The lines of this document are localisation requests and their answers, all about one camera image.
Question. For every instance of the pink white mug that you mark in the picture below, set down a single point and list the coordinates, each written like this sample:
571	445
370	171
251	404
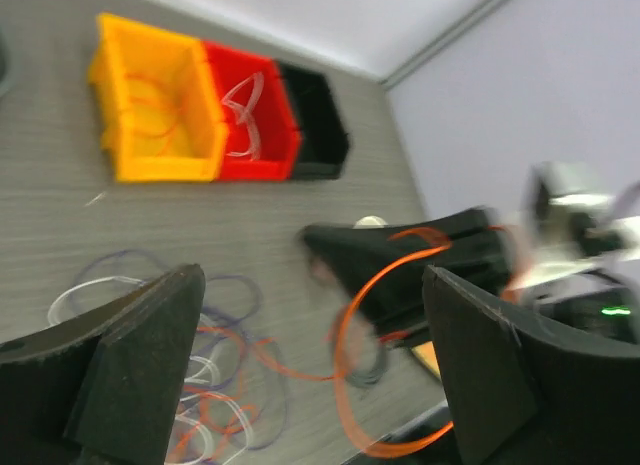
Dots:
370	221

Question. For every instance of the aluminium corner post right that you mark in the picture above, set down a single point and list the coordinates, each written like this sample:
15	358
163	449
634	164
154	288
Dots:
443	40

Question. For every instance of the black plastic bin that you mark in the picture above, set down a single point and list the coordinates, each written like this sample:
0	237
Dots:
324	142

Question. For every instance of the red plastic bin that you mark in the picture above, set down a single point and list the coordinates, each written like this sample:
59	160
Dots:
263	138

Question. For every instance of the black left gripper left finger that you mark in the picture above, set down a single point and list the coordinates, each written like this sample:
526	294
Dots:
102	387

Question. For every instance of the orange woven mat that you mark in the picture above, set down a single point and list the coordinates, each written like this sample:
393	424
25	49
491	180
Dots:
426	357

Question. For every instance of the yellow plastic bin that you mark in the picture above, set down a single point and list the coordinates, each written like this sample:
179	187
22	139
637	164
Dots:
162	117

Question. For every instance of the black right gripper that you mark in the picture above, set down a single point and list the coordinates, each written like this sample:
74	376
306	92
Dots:
611	312

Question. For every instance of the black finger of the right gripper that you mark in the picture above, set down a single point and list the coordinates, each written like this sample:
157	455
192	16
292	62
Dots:
355	255

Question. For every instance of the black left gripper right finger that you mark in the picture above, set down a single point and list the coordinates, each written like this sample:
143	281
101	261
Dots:
525	389

